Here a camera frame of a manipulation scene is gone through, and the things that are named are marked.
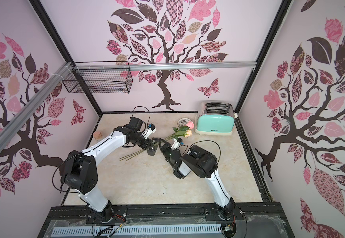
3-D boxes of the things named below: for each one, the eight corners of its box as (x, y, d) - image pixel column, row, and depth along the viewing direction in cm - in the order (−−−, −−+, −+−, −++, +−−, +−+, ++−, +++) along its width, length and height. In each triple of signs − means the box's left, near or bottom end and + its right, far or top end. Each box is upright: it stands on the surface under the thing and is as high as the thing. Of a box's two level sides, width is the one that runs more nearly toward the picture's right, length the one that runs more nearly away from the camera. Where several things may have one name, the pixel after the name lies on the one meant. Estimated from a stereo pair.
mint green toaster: (195, 136, 107) (198, 119, 93) (193, 118, 119) (196, 101, 105) (229, 136, 107) (237, 119, 93) (224, 118, 119) (230, 101, 105)
